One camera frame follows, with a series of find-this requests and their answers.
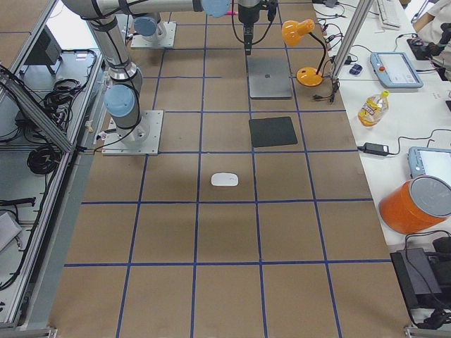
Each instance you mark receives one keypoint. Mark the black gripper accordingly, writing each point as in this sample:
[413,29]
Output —
[247,15]

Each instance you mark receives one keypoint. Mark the black mousepad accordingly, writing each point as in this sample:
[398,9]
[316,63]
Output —
[272,132]

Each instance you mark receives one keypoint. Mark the white computer mouse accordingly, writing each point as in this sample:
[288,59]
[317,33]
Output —
[224,179]

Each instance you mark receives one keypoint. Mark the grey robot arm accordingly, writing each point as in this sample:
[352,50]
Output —
[212,8]
[101,17]

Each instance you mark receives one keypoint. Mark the silver closed laptop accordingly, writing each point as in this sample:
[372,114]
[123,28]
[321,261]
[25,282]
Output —
[269,78]

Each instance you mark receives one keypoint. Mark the small blue black device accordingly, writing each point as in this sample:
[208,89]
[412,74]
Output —
[355,69]

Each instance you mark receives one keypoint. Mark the white keyboard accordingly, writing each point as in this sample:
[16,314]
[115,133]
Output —
[387,14]

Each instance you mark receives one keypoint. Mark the yellow drink bottle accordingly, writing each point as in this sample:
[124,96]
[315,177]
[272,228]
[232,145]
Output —
[374,108]

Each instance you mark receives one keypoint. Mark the blue teach pendant far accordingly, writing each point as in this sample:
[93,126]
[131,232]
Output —
[394,70]

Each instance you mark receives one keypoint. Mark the blue teach pendant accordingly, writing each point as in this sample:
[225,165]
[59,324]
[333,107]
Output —
[429,161]
[394,70]

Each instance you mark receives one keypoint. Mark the black power adapter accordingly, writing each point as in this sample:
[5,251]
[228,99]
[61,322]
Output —
[374,149]

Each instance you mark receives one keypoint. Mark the blue teach pendant near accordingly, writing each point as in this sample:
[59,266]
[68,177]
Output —
[429,161]

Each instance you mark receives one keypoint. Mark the orange cylindrical bin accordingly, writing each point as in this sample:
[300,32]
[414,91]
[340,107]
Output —
[418,204]

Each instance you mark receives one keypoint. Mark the black box device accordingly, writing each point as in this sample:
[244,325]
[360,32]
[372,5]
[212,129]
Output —
[419,287]

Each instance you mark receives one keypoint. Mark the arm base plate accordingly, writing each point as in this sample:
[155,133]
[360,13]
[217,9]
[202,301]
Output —
[153,35]
[144,139]

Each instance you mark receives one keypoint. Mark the aluminium frame post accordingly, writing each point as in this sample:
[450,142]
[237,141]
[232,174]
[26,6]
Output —
[352,31]

